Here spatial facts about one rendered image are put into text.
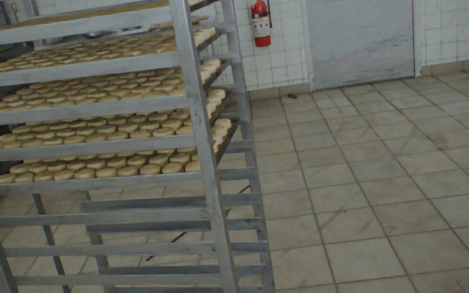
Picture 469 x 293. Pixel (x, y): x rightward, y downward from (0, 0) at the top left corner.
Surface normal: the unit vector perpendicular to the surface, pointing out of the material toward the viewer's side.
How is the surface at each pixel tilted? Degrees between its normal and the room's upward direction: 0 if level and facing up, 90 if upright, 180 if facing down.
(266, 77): 90
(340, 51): 90
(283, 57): 90
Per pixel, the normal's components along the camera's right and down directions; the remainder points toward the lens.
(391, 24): -0.01, 0.33
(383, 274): -0.15, -0.93
